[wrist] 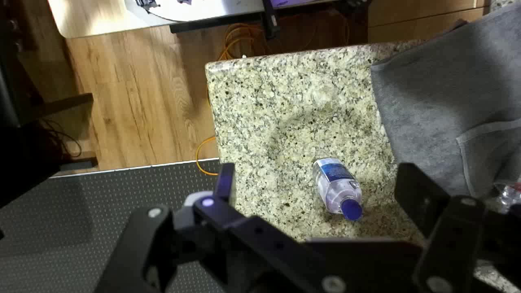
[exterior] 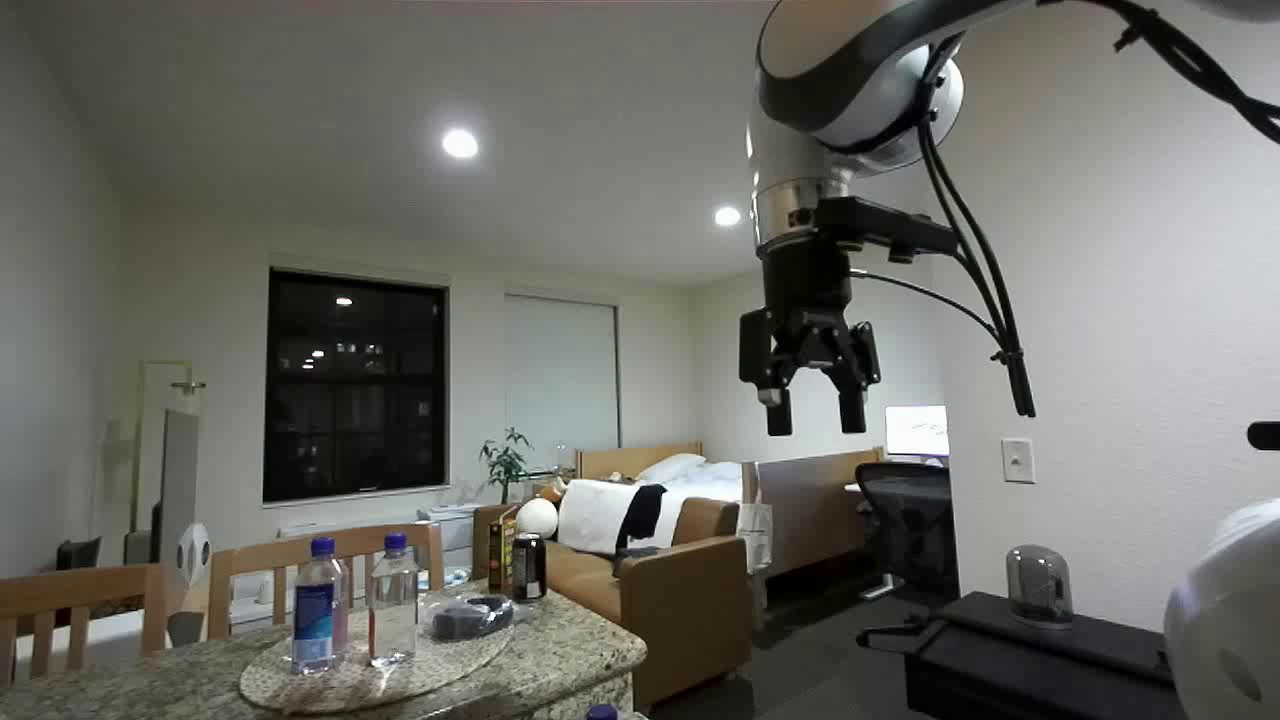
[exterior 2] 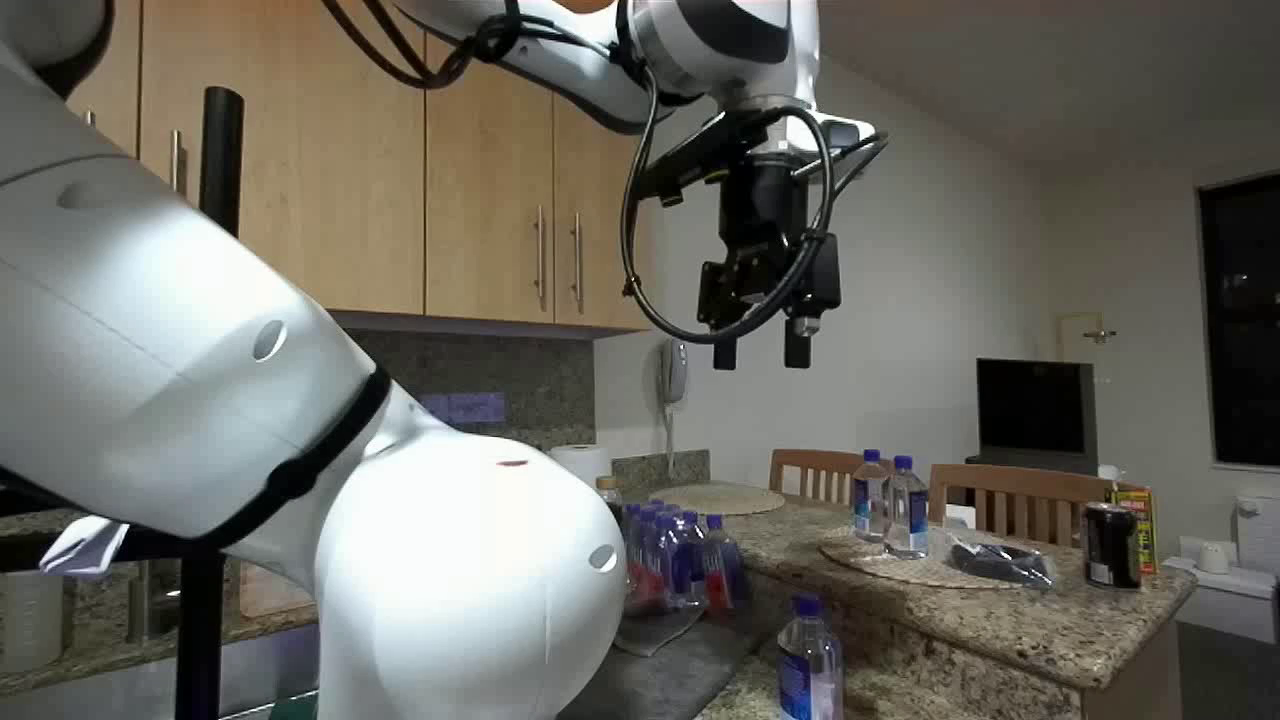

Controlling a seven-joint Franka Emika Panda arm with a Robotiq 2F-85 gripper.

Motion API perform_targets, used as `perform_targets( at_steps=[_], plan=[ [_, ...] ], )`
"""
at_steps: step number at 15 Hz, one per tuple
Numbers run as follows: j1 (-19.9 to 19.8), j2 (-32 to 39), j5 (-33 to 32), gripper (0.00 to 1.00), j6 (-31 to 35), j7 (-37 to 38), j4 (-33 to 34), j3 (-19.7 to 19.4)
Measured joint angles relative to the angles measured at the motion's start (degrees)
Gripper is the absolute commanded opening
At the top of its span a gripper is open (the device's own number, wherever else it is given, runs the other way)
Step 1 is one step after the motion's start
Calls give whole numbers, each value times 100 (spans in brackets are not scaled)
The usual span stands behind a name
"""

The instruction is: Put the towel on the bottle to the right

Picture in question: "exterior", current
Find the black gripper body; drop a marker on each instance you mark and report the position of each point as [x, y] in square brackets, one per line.
[805, 284]

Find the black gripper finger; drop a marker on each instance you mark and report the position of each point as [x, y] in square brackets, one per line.
[778, 407]
[853, 401]

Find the dark bottle on side table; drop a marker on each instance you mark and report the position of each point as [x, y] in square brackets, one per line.
[529, 570]

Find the small blue cap bottle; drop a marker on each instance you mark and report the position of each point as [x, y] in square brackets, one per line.
[602, 712]

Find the clear label water bottle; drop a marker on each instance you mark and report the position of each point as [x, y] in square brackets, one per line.
[394, 606]

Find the blue label water bottle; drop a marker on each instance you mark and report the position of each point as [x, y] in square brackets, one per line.
[316, 614]

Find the bright computer monitor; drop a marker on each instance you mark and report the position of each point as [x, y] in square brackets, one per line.
[919, 429]

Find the round ceiling light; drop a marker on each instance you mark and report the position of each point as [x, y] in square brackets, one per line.
[463, 141]
[724, 212]

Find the wooden desk partition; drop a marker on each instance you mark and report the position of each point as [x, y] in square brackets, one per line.
[813, 515]

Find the white paper bag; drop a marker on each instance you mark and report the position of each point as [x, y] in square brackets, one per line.
[759, 532]

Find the black office chair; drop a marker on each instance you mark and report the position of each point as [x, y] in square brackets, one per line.
[915, 527]

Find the black jacket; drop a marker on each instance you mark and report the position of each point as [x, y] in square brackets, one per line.
[643, 515]

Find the white roller blind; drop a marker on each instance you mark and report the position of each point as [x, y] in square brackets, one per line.
[561, 383]

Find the tan wooden armchair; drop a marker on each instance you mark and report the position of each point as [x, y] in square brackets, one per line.
[684, 614]

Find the grey glass cylinder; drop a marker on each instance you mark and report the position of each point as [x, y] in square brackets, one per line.
[1038, 584]

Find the green potted plant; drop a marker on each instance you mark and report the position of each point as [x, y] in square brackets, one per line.
[505, 460]

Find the black equipment case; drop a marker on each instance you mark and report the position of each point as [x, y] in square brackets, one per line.
[1027, 661]

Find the white low cabinet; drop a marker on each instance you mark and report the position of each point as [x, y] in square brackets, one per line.
[447, 527]

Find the dark glass bowl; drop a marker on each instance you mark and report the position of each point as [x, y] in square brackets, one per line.
[475, 617]

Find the dark night window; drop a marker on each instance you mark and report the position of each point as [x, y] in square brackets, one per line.
[355, 401]

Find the round woven placemat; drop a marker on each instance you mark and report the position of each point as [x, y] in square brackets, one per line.
[401, 675]

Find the wooden dining chair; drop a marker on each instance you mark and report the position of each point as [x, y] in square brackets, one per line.
[264, 555]
[82, 588]

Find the small white appliance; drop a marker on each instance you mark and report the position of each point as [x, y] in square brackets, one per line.
[195, 549]

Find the tall grey panel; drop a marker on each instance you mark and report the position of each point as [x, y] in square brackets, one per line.
[178, 482]

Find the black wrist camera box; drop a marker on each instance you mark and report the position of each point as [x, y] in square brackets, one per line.
[895, 227]

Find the white wall switch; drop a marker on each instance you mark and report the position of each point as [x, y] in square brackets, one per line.
[1019, 460]

